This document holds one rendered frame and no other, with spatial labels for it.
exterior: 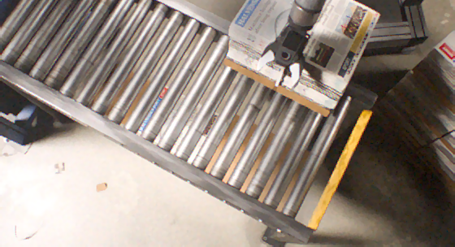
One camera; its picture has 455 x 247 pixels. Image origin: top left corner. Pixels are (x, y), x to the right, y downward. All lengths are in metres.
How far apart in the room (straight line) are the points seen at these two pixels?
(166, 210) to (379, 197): 1.05
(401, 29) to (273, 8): 1.13
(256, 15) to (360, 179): 1.24
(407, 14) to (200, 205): 1.39
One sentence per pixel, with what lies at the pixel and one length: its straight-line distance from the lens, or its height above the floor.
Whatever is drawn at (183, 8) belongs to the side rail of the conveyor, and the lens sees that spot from 1.66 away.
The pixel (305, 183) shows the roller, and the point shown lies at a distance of 1.48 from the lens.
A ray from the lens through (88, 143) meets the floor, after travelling 2.41.
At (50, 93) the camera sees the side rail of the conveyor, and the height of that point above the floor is 0.80.
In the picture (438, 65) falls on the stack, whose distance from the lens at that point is 1.76.
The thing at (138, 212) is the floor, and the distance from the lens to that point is 2.30.
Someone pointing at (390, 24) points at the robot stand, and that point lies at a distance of 2.40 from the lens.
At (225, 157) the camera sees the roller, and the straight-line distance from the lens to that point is 1.48.
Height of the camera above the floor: 2.25
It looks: 75 degrees down
